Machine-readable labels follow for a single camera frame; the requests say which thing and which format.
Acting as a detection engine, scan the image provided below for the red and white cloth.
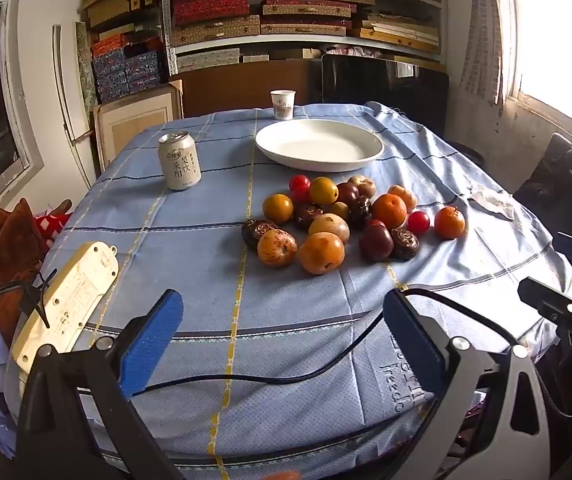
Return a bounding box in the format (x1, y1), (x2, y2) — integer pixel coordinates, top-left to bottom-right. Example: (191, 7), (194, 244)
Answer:
(33, 212), (74, 241)

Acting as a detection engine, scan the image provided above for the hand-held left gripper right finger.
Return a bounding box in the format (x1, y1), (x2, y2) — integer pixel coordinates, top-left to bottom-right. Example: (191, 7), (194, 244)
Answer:
(382, 287), (554, 480)

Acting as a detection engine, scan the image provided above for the crumpled white tissue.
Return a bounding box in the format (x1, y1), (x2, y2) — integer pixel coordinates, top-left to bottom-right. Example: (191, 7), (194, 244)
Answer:
(468, 187), (517, 221)

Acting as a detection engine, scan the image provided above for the white oval plate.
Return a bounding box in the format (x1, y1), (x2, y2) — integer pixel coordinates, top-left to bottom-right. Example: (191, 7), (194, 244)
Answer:
(254, 119), (385, 172)

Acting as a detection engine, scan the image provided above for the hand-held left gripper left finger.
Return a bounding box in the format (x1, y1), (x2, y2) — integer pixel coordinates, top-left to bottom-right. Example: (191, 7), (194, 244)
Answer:
(16, 288), (187, 480)

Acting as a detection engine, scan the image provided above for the black power strip cable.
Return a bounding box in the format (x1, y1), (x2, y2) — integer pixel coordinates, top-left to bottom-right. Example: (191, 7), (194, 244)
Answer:
(0, 282), (52, 328)

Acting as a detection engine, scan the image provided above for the dark red plum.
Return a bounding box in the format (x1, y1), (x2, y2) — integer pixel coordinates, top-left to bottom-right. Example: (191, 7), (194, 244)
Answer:
(359, 225), (395, 262)
(336, 182), (360, 206)

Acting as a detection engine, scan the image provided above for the white metal shelf rack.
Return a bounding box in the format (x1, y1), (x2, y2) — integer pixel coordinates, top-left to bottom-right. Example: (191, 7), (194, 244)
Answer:
(158, 0), (447, 76)

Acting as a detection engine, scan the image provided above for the cream power strip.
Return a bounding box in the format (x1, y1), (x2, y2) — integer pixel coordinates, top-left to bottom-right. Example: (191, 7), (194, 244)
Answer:
(10, 241), (120, 376)

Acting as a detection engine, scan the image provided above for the orange tangerine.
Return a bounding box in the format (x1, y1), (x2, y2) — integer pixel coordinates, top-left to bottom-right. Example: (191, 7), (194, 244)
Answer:
(434, 206), (467, 240)
(371, 193), (408, 230)

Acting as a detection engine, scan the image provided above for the black flat panel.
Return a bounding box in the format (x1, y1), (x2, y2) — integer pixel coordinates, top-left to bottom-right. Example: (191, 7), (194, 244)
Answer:
(321, 54), (449, 133)

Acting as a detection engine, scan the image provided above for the stack of tan cardboard boxes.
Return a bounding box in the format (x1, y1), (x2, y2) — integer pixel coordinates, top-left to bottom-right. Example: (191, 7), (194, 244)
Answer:
(83, 0), (162, 41)

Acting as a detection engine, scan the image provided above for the yellow orange round fruit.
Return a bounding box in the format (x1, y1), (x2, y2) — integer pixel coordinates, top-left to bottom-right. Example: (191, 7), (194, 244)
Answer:
(309, 177), (339, 206)
(262, 193), (294, 224)

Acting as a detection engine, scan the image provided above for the brown wooden cabinet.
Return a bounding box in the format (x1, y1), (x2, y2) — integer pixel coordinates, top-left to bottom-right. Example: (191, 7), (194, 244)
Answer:
(168, 59), (324, 118)

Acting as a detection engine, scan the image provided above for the stack of blue patterned boxes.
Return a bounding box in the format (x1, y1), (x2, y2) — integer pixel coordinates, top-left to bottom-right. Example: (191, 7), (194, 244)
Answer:
(91, 35), (162, 103)

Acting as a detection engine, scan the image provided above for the tan onion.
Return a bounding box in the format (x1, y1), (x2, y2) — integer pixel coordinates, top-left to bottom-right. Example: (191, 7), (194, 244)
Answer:
(298, 232), (346, 276)

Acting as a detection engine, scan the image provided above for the bright window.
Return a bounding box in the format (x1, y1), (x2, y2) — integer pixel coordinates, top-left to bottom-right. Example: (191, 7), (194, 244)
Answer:
(503, 0), (572, 146)

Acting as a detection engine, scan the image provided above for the stack of patterned flat boxes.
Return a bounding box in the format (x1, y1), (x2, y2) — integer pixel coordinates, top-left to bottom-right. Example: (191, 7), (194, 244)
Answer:
(168, 0), (442, 73)

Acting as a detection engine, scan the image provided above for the marble patterned slab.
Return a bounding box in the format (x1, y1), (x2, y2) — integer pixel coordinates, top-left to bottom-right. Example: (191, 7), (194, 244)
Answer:
(75, 21), (98, 111)

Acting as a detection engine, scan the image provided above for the wooden framed panel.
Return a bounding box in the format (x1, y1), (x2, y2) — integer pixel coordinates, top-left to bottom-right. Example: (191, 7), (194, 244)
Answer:
(92, 80), (184, 173)

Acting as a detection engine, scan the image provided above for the brown peach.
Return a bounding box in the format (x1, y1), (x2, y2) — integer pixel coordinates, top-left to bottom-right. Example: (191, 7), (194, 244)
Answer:
(347, 175), (377, 198)

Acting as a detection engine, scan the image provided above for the white moulding strip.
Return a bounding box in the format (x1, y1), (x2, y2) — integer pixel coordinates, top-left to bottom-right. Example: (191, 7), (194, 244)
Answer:
(52, 24), (97, 188)

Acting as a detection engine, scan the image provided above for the pale curtain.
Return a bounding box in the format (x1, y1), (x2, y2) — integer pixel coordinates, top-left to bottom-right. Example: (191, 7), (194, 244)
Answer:
(461, 0), (512, 106)

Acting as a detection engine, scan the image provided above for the speckled orange brown fruit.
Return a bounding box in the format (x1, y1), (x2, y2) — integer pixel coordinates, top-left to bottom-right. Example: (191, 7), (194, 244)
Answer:
(257, 229), (298, 267)

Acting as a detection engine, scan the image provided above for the white paper cup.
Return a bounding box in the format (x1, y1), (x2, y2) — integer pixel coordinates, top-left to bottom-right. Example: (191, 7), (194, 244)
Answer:
(270, 90), (297, 121)

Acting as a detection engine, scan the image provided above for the blue checkered tablecloth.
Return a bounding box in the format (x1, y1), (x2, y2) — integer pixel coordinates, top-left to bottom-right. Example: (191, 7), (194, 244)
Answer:
(3, 102), (572, 468)

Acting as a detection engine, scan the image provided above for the black garment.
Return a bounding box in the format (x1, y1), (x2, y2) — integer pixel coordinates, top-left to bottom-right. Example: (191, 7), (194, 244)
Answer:
(513, 132), (572, 238)

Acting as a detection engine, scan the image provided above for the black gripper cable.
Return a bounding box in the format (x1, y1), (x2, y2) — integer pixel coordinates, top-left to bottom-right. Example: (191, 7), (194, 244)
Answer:
(136, 284), (542, 396)

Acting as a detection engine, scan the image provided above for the cream beverage can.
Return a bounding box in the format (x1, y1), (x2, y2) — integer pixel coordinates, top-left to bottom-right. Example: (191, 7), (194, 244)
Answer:
(158, 131), (202, 191)

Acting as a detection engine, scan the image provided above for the tan round fruit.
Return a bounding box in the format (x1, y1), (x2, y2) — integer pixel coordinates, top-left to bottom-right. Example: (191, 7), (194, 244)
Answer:
(308, 213), (351, 245)

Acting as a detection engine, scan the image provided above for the pale ribbed tangerine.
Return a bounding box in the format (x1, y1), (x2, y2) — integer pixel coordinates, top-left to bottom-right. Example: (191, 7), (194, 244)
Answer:
(387, 185), (418, 212)

